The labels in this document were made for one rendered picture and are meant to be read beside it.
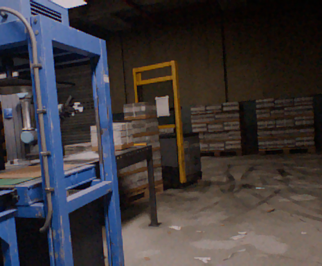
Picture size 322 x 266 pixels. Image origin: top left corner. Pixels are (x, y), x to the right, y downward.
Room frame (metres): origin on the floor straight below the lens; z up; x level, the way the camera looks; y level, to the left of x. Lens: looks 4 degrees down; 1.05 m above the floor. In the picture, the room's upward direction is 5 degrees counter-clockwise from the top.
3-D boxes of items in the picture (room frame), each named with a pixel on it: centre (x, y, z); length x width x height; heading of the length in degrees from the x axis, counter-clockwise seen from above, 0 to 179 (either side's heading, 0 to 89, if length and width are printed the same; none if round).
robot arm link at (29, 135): (3.37, 0.83, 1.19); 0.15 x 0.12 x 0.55; 165
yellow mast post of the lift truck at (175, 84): (5.19, -0.88, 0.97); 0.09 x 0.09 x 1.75; 49
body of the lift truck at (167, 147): (5.69, -0.87, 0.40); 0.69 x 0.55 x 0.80; 49
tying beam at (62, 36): (2.10, 0.59, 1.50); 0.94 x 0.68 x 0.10; 67
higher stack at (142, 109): (5.08, -0.34, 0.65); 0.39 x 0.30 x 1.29; 49
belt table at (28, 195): (2.10, 0.59, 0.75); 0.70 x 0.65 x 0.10; 157
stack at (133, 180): (4.53, 0.13, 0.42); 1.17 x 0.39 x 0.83; 139
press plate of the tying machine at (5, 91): (2.10, 0.59, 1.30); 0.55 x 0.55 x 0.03; 67
